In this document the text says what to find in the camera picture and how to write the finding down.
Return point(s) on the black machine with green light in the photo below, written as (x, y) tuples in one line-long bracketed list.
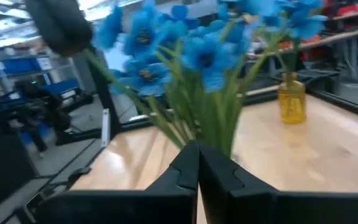
[(33, 112)]

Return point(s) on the black table frame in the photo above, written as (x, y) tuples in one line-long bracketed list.
[(104, 93)]

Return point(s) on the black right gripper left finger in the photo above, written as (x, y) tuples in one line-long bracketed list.
[(179, 193)]

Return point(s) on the long wooden workbench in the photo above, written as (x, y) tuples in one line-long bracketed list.
[(337, 37)]

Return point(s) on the blue storage bin shelf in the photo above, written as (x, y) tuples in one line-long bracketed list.
[(17, 65)]

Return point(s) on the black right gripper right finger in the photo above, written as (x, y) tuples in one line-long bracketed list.
[(225, 193)]

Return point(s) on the black artificial tulip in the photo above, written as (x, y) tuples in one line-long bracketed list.
[(57, 25)]

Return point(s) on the yellow glass vase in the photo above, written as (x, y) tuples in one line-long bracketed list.
[(291, 105)]

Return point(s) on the blue artificial flower bunch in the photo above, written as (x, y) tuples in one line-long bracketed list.
[(207, 56)]

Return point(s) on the metal corner bracket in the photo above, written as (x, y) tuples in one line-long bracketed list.
[(105, 127)]

